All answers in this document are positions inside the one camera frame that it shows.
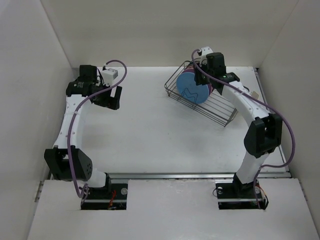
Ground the blue plastic plate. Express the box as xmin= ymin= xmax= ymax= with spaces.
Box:
xmin=176 ymin=72 xmax=210 ymax=104

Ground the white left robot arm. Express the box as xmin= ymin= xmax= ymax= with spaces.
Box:
xmin=44 ymin=65 xmax=122 ymax=199

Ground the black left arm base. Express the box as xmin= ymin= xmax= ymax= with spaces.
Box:
xmin=80 ymin=182 xmax=128 ymax=211

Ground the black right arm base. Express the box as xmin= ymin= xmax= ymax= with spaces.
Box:
xmin=212 ymin=182 xmax=269 ymax=210

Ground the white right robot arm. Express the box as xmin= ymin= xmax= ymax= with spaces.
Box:
xmin=193 ymin=47 xmax=283 ymax=197

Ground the white cutlery holder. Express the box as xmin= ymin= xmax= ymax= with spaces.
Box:
xmin=250 ymin=91 xmax=259 ymax=100

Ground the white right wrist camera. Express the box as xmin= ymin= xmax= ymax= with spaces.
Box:
xmin=197 ymin=46 xmax=213 ymax=60

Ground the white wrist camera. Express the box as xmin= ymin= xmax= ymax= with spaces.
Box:
xmin=101 ymin=67 xmax=119 ymax=86
xmin=197 ymin=46 xmax=213 ymax=60

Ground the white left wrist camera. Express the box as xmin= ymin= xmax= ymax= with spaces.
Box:
xmin=101 ymin=67 xmax=119 ymax=86

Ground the dark wire dish rack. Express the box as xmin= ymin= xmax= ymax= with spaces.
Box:
xmin=164 ymin=60 xmax=238 ymax=127

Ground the aluminium front rail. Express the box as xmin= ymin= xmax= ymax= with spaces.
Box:
xmin=109 ymin=171 xmax=292 ymax=180

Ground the aluminium side rail left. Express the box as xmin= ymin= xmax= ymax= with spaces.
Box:
xmin=34 ymin=181 xmax=44 ymax=203

